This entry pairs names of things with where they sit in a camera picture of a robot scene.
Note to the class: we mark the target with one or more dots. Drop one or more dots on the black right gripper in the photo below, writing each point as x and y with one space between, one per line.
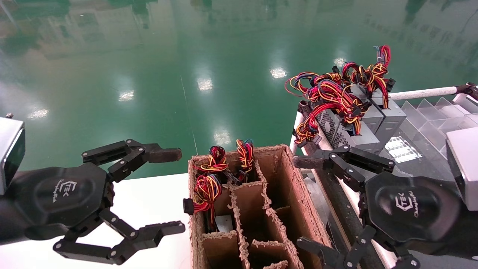
410 209

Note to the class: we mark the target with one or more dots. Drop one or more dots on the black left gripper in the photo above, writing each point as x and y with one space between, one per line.
63 198

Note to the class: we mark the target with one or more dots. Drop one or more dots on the worn cardboard divider box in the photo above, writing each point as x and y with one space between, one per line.
295 194

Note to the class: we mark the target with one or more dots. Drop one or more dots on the white vertical leg pipe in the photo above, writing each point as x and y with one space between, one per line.
295 134

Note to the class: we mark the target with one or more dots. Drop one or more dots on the clear acrylic divider tray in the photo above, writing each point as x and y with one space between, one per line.
429 119

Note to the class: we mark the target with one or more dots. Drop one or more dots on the black pipe corner connector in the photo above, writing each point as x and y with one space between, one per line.
468 90

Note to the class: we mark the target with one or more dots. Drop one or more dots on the long white frame pipe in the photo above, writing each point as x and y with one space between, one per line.
354 201

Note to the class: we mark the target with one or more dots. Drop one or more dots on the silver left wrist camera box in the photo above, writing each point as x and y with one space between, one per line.
9 153

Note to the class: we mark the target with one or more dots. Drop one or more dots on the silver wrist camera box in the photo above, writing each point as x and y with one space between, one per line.
9 153
465 168

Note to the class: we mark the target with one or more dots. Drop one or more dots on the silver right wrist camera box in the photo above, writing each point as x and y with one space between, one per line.
465 168

